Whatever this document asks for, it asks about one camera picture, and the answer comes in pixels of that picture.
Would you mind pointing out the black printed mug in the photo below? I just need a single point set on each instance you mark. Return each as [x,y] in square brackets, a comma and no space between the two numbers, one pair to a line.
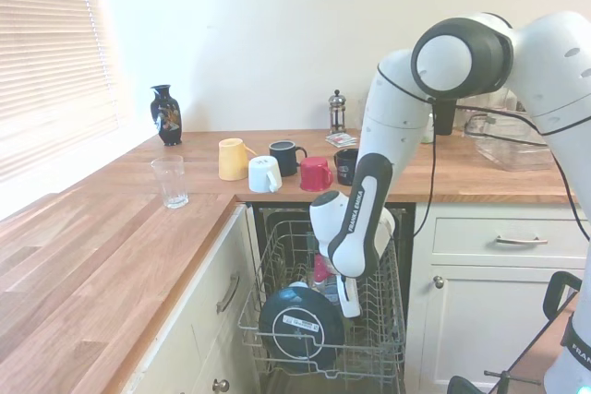
[344,168]

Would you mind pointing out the glass French press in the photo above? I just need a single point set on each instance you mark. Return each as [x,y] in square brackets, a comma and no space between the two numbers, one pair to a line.
[337,112]

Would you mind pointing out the green white drink can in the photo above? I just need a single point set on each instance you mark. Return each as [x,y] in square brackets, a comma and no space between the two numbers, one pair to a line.
[427,131]

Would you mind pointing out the red mug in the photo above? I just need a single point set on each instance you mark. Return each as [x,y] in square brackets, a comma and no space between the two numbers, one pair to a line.
[314,177]

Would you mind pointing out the dark grey mug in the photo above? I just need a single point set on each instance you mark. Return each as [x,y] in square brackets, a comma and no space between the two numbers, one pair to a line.
[284,161]

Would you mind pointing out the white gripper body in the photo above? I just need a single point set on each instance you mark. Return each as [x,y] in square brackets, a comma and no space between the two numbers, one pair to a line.
[348,297]

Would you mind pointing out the dark teal plate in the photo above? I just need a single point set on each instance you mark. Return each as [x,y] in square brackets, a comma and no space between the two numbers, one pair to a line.
[281,306]

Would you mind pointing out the wide beige window blind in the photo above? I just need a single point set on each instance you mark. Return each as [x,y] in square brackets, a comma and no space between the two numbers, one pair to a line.
[46,43]

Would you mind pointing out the clear plastic lidded container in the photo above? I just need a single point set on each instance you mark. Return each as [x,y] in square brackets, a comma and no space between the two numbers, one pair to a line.
[512,154]

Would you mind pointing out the red white sachet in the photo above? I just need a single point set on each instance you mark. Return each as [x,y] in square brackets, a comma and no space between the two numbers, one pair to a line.
[348,136]
[332,140]

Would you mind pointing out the black painted vase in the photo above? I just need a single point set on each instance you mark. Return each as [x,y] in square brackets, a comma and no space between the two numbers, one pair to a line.
[167,122]

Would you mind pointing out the black table clamp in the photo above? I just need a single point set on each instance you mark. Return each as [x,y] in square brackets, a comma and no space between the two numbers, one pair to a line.
[551,302]
[508,374]

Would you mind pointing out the white octagonal mug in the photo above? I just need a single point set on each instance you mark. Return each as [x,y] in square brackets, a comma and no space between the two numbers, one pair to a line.
[298,284]

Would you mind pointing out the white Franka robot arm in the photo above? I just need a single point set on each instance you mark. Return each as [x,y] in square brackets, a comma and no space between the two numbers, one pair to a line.
[397,135]

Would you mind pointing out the silver cabinet knob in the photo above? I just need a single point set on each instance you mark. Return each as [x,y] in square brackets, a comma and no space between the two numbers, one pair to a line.
[438,281]
[220,385]

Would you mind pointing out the clear ribbed glass tumbler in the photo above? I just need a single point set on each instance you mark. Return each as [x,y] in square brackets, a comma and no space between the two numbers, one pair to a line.
[170,182]

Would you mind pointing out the yellow mug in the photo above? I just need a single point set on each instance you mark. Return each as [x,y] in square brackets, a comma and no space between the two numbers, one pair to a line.
[232,158]

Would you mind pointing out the black shaker bottle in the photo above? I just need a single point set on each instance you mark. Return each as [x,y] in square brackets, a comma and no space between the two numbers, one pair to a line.
[445,119]

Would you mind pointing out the built-in dishwasher tub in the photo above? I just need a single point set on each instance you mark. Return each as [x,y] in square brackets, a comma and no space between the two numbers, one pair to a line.
[407,251]

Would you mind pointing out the white kitchen cabinet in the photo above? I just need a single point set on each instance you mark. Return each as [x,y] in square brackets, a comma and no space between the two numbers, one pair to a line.
[485,320]
[194,320]

